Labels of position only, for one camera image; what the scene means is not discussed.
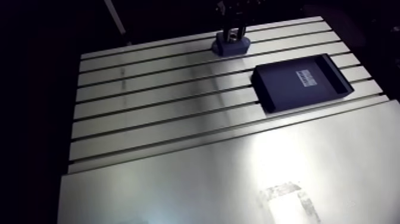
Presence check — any dark blue-grey housing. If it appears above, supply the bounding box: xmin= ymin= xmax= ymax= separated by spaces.
xmin=211 ymin=30 xmax=252 ymax=57

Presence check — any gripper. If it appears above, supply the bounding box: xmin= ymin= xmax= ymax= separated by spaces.
xmin=215 ymin=0 xmax=262 ymax=41

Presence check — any black tray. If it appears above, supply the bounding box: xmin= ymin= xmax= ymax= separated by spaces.
xmin=250 ymin=53 xmax=355 ymax=114

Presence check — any pale metal post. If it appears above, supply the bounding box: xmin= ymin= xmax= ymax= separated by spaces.
xmin=104 ymin=0 xmax=133 ymax=46

